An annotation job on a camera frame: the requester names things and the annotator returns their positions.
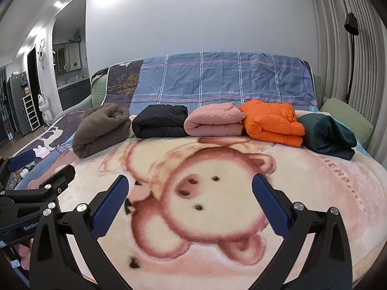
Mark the person's left hand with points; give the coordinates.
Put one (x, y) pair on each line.
(22, 256)

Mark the black floor lamp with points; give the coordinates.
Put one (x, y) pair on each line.
(351, 24)

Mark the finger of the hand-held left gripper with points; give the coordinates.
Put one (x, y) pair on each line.
(22, 160)
(60, 178)

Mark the white cat statue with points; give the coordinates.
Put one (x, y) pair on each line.
(45, 110)

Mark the folded orange puffer jacket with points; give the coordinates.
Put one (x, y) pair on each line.
(269, 120)

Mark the olive brown fleece jacket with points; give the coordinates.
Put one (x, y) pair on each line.
(101, 130)

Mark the blue plaid bed sheet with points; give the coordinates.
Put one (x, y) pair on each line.
(217, 75)

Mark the dark refrigerator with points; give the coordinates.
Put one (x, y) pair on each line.
(15, 105)

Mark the wall mirror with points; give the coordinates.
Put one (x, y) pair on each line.
(69, 59)

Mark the light green pillow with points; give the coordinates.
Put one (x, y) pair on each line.
(347, 114)

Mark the folded pink jacket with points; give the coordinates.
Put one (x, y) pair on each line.
(214, 119)

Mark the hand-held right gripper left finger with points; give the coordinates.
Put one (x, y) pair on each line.
(110, 207)

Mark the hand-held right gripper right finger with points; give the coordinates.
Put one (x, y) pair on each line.
(270, 207)

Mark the dark door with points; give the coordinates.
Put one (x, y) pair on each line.
(32, 69)

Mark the green quilted cushion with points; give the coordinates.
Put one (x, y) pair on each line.
(99, 89)

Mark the small plant decoration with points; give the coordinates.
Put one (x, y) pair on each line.
(75, 36)

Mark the white shelf rack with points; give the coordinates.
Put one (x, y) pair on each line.
(30, 111)

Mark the folded dark teal garment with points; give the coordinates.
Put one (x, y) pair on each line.
(326, 136)

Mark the dark floral quilt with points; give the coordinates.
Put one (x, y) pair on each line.
(124, 81)

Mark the dark grey cabinet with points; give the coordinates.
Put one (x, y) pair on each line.
(74, 95)

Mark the pleated grey curtain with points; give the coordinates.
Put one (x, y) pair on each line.
(362, 66)

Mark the white bear wall decoration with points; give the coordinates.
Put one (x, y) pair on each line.
(40, 53)

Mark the folded black jacket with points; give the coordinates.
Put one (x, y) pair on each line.
(160, 120)

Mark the pig printed plush blanket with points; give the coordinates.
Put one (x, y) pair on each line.
(211, 187)

